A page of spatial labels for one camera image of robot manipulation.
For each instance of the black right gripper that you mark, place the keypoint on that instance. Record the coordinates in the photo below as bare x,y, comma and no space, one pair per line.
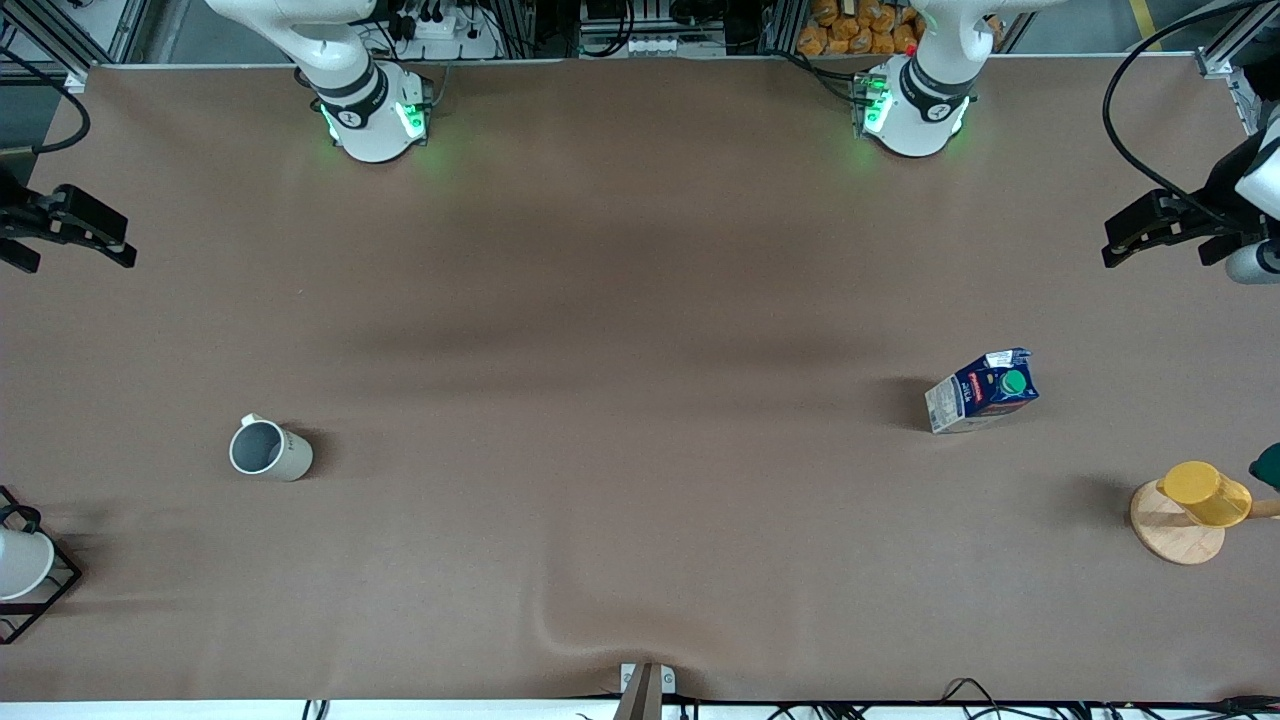
10,221

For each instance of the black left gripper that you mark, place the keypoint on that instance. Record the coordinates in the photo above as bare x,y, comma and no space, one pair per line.
1216,196

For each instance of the blue milk carton green cap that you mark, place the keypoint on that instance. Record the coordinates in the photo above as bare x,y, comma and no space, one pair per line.
975,400

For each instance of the beige ceramic mug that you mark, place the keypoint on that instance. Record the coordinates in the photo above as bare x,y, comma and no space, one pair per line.
290,458

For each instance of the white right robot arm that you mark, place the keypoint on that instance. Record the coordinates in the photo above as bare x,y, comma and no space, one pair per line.
370,110

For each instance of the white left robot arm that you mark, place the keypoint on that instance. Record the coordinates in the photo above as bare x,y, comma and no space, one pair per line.
925,100

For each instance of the yellow plastic cup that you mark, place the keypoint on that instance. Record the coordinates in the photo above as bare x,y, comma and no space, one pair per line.
1205,490

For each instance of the dark green cup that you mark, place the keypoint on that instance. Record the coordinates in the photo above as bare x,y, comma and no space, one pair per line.
1270,467

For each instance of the round wooden cup stand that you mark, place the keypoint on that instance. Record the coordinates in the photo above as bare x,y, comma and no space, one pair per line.
1175,540

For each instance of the white cup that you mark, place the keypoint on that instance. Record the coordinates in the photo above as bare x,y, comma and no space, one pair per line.
20,565

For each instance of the bag of orange snacks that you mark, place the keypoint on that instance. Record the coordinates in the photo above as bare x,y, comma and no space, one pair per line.
850,35

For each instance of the black electronics box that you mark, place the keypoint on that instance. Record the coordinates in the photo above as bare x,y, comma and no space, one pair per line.
610,12

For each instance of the brown table cover sheet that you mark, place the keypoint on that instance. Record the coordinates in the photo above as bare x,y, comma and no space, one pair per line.
640,560

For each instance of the aluminium frame profile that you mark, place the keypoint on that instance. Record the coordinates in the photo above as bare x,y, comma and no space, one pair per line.
1222,60
525,25
125,30
782,25

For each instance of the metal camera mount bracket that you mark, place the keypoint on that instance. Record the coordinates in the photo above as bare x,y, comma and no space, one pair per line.
645,690

